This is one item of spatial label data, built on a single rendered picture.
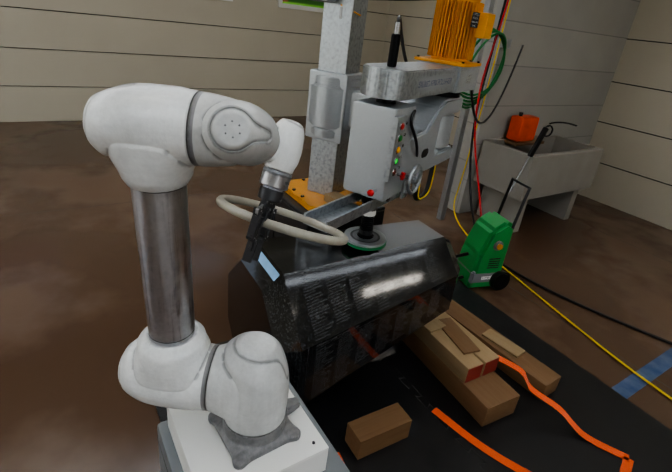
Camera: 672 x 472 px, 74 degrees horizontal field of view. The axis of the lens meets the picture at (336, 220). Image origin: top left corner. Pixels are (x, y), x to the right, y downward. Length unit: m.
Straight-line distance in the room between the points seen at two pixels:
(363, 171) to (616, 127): 5.07
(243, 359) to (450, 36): 1.95
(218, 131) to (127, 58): 7.08
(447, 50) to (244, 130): 1.89
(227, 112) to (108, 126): 0.21
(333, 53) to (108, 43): 5.37
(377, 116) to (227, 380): 1.27
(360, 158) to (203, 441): 1.30
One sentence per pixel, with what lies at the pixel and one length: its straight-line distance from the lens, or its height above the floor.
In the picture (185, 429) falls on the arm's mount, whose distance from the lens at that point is 1.29.
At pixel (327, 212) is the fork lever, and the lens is 1.94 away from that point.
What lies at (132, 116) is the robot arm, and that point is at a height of 1.68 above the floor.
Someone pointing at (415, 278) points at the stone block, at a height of 0.70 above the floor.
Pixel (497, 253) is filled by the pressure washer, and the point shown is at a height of 0.33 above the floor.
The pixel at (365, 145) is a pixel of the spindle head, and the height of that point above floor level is 1.36.
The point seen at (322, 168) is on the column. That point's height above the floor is 0.96.
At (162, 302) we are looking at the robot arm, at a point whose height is 1.29.
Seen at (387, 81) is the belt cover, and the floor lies 1.65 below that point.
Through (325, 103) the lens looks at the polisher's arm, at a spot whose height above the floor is 1.39.
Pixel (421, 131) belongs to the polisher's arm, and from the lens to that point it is 2.26.
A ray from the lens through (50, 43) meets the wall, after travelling 7.69.
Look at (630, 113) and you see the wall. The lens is 6.68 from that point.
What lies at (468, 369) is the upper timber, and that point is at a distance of 2.58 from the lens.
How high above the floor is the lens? 1.87
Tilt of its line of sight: 25 degrees down
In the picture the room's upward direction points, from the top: 7 degrees clockwise
